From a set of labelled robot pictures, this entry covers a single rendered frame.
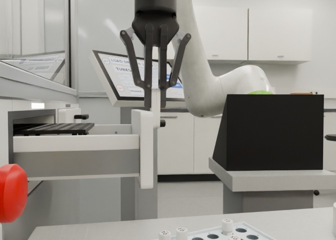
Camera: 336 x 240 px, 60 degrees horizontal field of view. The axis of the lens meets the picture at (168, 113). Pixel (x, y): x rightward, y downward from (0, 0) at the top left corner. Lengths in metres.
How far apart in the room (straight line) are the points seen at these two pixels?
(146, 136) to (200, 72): 0.60
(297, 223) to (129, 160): 0.27
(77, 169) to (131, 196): 1.11
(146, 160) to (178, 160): 3.17
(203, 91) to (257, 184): 0.36
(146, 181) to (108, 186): 1.90
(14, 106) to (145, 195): 1.18
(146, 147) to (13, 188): 0.23
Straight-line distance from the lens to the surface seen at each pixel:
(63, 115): 0.73
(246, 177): 0.78
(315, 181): 0.86
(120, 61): 1.47
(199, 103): 0.99
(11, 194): 0.22
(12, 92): 0.44
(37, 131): 0.48
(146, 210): 1.59
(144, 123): 0.41
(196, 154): 3.60
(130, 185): 1.52
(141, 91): 1.37
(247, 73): 1.01
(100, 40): 2.30
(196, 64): 0.98
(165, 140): 3.53
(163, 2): 0.52
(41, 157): 0.44
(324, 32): 5.09
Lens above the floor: 0.94
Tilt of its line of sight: 2 degrees down
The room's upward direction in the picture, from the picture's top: straight up
